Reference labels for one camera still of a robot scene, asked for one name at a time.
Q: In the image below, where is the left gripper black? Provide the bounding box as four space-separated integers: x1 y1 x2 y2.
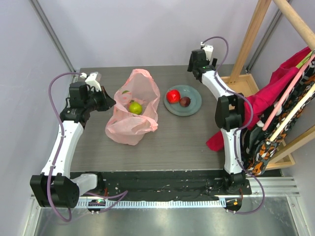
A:
84 86 116 112

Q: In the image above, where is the green pear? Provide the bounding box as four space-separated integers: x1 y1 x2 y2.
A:
128 101 142 115

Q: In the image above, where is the pink plastic bag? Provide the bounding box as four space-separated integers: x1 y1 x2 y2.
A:
105 69 160 146

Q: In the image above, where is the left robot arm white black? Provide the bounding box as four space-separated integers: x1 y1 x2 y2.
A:
30 81 116 208

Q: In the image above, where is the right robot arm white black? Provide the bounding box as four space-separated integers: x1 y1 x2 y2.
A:
188 49 246 194

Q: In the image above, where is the dark purple plum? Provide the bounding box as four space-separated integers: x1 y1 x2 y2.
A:
179 96 191 107

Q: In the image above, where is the grey plate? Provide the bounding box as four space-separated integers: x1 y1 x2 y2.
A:
164 85 202 117

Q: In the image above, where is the magenta cloth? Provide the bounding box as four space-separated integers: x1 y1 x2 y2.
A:
206 47 311 151

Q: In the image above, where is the patterned black orange cloth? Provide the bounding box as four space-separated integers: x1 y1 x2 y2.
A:
242 61 315 176

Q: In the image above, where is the wooden round pole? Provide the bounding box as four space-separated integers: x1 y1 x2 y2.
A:
273 0 315 51

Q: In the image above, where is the cream hanger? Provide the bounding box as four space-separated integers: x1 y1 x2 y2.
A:
270 84 315 142

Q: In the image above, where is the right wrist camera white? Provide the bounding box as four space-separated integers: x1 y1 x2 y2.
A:
200 42 214 61

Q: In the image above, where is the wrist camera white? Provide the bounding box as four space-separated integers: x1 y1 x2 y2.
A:
79 72 101 91
200 42 214 61

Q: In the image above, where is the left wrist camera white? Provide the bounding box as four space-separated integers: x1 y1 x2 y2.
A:
79 72 101 91

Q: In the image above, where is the wooden upright post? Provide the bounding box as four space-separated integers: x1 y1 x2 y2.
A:
228 0 271 84

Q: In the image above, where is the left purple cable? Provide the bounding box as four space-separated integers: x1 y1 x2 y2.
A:
48 71 129 223

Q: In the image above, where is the aluminium frame rail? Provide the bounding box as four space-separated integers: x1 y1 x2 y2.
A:
29 0 75 72

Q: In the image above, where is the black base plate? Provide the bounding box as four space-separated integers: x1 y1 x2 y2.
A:
94 170 252 202

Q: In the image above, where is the white slotted cable duct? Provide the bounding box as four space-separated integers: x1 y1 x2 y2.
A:
76 199 226 209

